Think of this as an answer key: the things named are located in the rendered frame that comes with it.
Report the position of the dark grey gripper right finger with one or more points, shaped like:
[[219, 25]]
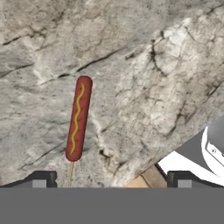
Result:
[[178, 176]]

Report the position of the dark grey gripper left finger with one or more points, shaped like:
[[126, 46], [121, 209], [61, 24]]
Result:
[[43, 176]]

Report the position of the red hot dog on stick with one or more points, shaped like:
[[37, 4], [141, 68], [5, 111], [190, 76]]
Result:
[[79, 116]]

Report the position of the white and grey round object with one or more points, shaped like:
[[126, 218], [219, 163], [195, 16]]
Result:
[[205, 142]]

